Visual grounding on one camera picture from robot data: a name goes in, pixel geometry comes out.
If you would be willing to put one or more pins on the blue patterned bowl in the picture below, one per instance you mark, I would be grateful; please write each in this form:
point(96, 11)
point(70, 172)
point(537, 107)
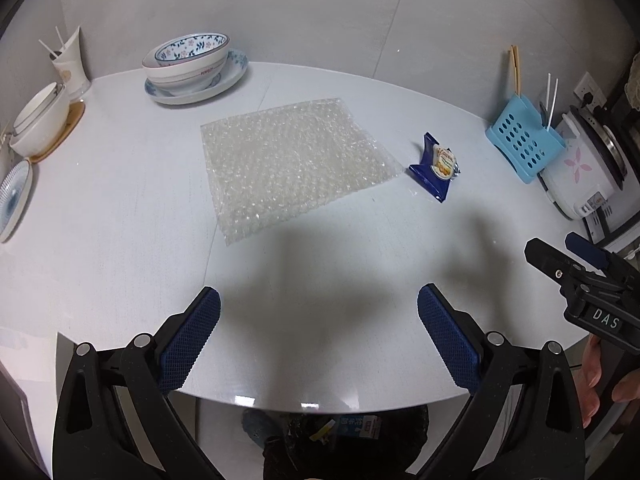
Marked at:
point(192, 50)

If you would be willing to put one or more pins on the beige mesh cloth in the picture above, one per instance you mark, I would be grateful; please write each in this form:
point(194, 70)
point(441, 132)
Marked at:
point(635, 77)

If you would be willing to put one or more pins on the grey shoe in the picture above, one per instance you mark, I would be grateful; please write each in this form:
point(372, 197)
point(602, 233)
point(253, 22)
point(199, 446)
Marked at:
point(260, 427)

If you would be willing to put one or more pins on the wooden coaster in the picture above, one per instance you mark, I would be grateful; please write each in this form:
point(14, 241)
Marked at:
point(70, 127)

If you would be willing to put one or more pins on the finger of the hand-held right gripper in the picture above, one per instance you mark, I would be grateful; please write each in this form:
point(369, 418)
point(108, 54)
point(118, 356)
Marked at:
point(545, 255)
point(582, 246)

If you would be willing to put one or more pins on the white bowl red print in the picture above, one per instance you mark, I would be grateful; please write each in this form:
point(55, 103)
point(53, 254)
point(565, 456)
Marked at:
point(180, 80)

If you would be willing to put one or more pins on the white lidded bowl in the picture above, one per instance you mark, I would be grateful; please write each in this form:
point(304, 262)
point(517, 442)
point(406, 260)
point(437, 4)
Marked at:
point(37, 125)

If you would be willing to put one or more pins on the blue white bowl on plate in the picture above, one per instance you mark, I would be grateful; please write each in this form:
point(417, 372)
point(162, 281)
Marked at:
point(232, 75)

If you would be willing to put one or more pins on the white wall socket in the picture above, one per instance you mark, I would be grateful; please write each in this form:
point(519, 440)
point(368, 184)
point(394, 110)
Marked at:
point(590, 85)

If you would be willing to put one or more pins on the blue utensil holder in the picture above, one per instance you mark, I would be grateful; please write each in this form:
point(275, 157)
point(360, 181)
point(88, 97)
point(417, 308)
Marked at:
point(520, 145)

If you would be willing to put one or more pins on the wooden chopstick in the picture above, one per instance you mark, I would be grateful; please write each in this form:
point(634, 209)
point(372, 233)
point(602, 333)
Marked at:
point(513, 70)
point(518, 67)

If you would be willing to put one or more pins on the person's right hand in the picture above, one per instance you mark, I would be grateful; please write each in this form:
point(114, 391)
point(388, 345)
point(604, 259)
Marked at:
point(590, 375)

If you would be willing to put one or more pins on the blue striped plate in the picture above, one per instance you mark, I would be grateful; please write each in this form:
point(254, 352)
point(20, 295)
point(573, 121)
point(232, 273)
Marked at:
point(12, 200)

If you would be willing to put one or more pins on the white plastic straw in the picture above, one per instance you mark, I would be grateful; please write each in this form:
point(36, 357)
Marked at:
point(553, 102)

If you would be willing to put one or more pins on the white flowered rice cooker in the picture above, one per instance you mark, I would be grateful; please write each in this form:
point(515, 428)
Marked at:
point(585, 170)

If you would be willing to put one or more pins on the blue milk carton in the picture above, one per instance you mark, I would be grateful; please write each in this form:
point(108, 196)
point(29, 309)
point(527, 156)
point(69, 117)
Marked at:
point(357, 426)

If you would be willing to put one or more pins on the black power plug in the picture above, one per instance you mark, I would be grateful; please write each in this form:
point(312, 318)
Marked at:
point(587, 96)

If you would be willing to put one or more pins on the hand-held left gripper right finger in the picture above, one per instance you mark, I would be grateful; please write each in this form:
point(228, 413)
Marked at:
point(445, 337)

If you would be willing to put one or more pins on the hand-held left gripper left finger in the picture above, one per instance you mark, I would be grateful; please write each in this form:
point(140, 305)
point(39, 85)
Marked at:
point(192, 340)

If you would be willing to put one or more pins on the blue snack packet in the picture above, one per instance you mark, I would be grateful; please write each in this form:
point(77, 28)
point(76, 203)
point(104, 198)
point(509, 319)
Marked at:
point(435, 175)

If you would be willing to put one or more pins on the white stick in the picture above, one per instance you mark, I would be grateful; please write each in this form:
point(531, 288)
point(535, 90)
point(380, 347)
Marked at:
point(48, 49)
point(60, 38)

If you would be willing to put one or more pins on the clear bubble wrap sheet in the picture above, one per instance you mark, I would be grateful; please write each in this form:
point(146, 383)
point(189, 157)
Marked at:
point(290, 160)

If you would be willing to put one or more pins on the yellow snack packet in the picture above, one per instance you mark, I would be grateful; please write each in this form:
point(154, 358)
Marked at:
point(321, 431)

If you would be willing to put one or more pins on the white cup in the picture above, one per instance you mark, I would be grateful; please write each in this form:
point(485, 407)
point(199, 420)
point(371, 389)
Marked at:
point(72, 72)

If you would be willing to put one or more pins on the white chopsticks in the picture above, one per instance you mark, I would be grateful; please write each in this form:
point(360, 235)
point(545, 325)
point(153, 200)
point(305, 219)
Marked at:
point(548, 100)

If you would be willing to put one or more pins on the black bagged trash bin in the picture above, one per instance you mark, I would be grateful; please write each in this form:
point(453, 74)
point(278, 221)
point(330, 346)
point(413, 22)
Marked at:
point(395, 440)

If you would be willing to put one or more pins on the white microwave oven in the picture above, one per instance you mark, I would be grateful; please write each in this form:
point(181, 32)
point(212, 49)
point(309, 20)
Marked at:
point(617, 232)

